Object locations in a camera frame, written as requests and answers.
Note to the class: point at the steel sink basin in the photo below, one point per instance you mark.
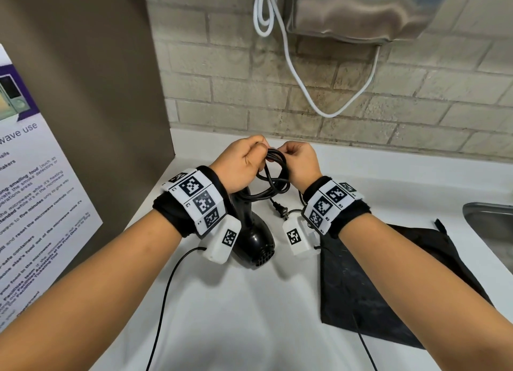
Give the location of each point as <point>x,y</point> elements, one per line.
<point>491,230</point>

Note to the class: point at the black hair dryer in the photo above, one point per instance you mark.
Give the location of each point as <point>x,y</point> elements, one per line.
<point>252,238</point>

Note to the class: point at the person's left forearm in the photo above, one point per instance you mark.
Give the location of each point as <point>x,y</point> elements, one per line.
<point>100,294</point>

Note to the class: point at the black wristband with marker tags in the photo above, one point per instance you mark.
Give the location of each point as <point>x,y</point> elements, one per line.
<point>330,206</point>
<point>196,200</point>

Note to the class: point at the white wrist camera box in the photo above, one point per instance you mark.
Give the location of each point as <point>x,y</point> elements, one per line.
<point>296,236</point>
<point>223,240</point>

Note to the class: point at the person's right forearm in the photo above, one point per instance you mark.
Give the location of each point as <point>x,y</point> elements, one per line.
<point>412,298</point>

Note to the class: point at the person's left hand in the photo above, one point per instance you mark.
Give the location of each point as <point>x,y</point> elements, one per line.
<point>234,164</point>

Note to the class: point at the stainless steel wall dispenser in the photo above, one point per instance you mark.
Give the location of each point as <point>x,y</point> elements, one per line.
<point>360,10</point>

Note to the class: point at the person's left fingers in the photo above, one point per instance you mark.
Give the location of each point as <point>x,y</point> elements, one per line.
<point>259,150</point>

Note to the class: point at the white and purple instruction poster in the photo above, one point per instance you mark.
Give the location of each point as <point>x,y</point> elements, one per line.
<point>28,206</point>

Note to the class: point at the person's right fingers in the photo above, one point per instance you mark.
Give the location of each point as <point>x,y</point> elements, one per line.
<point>291,158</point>

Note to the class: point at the person's right hand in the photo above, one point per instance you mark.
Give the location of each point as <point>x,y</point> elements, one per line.
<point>305,166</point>

